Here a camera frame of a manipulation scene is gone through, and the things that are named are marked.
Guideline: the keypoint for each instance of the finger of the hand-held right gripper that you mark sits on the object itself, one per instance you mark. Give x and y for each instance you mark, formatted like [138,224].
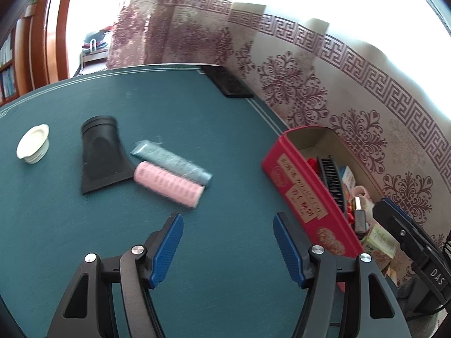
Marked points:
[398,221]

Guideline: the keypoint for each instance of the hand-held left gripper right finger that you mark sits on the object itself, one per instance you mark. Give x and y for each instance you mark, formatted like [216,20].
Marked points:
[289,250]

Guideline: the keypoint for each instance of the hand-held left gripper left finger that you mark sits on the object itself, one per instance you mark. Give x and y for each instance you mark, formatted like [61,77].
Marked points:
[167,250]

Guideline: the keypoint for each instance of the beige and green medicine box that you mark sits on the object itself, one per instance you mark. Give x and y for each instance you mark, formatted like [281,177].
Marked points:
[380,241]

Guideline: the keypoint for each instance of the blue and white medicine box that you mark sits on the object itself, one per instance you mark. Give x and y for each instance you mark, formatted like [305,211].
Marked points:
[348,179]

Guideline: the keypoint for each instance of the red tin container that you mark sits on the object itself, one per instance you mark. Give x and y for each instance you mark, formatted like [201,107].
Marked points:
[299,183]

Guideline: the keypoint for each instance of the black comb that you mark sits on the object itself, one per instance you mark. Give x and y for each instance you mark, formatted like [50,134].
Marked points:
[331,179]

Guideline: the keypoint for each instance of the red snack packet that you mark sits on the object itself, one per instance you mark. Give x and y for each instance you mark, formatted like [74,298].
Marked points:
[312,164]

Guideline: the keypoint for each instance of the grey cloth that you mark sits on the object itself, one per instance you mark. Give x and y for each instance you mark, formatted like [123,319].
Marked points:
[405,295]

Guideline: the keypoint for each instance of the grey-blue tube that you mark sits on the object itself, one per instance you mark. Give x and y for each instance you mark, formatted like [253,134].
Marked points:
[169,160]

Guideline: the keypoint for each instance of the black hair dryer nozzle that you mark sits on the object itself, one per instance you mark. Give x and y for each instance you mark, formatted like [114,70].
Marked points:
[98,155]

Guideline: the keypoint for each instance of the patterned purple curtain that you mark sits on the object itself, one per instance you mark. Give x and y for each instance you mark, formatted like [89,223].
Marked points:
[299,77]

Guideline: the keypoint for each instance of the white plastic flange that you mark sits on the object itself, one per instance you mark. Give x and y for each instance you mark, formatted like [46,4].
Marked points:
[30,141]

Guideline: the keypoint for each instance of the black phone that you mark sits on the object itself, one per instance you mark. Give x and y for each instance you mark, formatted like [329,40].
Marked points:
[227,81]

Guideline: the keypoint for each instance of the rows of books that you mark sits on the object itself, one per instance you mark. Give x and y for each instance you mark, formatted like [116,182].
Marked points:
[7,74]

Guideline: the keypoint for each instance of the wooden bookshelf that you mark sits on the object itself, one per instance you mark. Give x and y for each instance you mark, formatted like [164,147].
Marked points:
[23,42]

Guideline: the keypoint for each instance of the wooden door frame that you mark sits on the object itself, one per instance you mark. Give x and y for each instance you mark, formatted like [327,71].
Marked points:
[58,24]

